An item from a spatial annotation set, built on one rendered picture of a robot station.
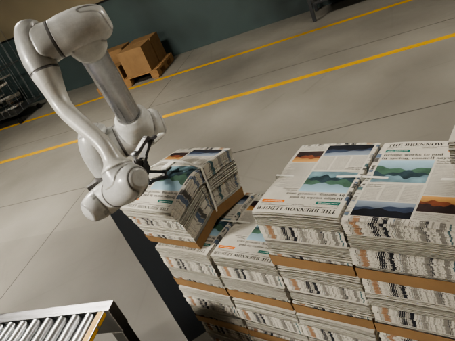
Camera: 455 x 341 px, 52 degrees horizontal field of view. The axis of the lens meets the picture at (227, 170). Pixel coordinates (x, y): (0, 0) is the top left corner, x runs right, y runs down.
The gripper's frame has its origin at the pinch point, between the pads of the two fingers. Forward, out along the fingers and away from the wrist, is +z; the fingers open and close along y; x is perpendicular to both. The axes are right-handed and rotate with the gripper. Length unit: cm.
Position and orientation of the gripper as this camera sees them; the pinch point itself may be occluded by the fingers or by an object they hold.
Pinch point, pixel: (166, 149)
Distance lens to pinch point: 180.5
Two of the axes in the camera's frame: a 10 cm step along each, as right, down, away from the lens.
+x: 7.7, 0.1, -6.3
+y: 3.4, 8.4, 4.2
